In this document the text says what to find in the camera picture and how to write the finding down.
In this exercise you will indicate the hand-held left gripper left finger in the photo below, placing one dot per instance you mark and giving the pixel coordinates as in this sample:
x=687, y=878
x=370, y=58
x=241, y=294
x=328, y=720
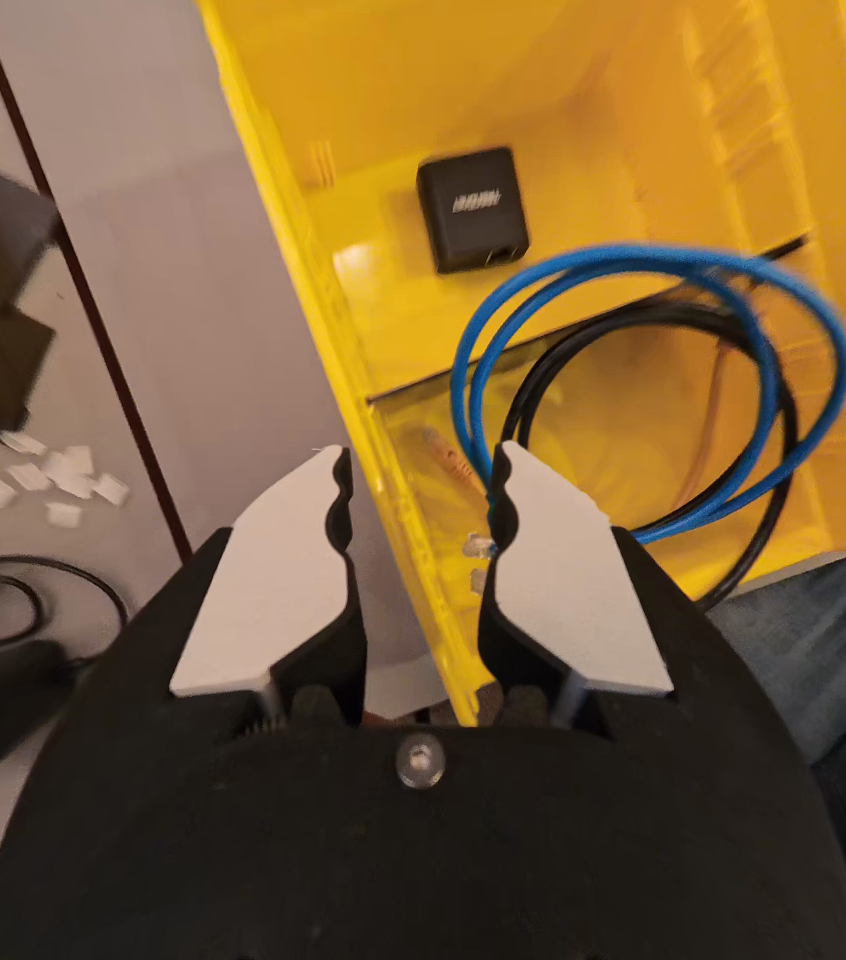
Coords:
x=265, y=585

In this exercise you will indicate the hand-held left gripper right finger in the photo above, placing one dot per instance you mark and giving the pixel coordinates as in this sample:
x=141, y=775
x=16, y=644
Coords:
x=573, y=600

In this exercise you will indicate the black network switch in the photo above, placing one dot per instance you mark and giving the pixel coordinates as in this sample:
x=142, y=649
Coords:
x=472, y=206

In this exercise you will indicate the yellow plastic bin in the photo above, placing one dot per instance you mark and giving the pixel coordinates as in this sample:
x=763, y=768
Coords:
x=393, y=90

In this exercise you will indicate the dark clear bin divider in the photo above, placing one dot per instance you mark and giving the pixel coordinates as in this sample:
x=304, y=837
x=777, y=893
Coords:
x=404, y=442

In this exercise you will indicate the pile of white small pieces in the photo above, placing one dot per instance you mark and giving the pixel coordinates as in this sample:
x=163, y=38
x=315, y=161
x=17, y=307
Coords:
x=63, y=472

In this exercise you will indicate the person's leg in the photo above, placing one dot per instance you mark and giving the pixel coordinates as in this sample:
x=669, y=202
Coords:
x=828, y=675

